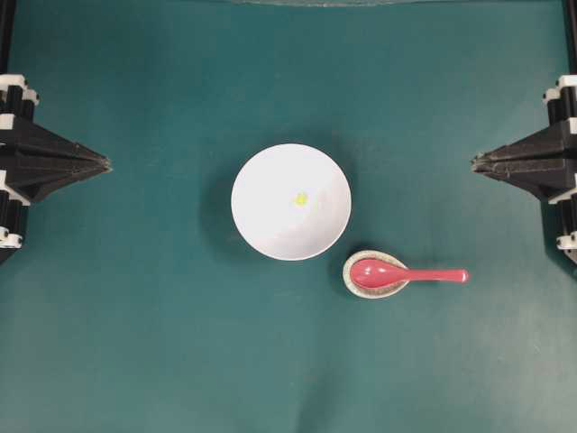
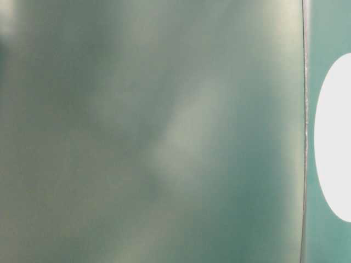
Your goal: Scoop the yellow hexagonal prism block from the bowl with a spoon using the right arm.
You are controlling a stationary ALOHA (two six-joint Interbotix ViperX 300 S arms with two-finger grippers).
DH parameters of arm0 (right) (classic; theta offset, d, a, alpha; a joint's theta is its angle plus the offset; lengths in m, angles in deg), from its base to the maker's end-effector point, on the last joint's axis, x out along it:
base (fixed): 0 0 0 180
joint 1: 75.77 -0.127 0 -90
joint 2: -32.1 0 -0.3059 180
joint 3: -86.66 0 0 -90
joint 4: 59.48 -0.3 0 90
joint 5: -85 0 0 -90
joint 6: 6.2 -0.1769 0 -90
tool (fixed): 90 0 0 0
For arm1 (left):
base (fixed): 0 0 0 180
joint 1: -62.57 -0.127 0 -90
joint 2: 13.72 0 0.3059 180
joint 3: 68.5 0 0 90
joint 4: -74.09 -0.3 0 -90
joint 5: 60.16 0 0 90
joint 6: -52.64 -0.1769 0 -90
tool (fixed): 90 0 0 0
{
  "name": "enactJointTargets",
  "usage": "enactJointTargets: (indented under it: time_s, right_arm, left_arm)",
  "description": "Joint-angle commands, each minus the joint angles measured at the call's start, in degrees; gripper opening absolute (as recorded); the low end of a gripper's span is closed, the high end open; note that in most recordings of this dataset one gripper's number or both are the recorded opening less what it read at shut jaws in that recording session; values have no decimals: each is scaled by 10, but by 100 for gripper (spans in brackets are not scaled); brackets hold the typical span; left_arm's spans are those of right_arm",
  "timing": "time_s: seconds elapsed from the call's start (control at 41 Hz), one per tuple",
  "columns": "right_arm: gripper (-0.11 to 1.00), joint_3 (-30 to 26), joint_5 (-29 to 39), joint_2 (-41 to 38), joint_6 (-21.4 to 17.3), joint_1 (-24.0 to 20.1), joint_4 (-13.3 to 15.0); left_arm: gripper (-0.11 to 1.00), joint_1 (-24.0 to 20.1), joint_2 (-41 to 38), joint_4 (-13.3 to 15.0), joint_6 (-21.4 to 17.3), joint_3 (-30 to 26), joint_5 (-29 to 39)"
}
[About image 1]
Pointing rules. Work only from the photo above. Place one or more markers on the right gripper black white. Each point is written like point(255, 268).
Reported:
point(555, 141)

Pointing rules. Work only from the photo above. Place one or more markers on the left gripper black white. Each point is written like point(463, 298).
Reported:
point(24, 178)

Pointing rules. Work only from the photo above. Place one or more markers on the red plastic soup spoon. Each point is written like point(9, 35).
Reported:
point(374, 273)

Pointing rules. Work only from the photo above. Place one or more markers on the yellow hexagonal prism block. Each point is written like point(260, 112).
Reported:
point(301, 199)

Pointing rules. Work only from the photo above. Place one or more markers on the speckled ceramic spoon rest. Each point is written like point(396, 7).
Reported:
point(380, 293)

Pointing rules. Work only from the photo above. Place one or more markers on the white round bowl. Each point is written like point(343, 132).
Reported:
point(263, 208)

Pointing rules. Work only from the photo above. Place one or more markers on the black left frame rail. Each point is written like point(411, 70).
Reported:
point(7, 13)

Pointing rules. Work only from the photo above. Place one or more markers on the black frame rail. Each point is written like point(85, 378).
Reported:
point(7, 13)
point(570, 26)

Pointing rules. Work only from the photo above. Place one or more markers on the black right frame rail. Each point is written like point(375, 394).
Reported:
point(570, 26)

